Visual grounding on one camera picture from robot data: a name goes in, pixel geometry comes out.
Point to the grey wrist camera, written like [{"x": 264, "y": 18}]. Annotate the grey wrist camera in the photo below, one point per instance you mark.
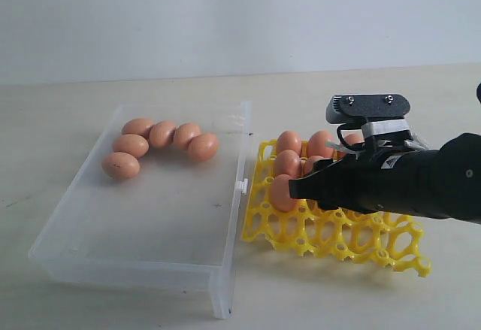
[{"x": 374, "y": 114}]

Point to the clear plastic tray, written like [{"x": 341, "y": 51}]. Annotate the clear plastic tray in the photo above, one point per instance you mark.
[{"x": 171, "y": 227}]

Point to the yellow plastic egg tray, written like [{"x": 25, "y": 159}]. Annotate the yellow plastic egg tray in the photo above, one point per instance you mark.
[{"x": 382, "y": 238}]

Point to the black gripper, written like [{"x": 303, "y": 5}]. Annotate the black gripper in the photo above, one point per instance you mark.
[{"x": 437, "y": 184}]

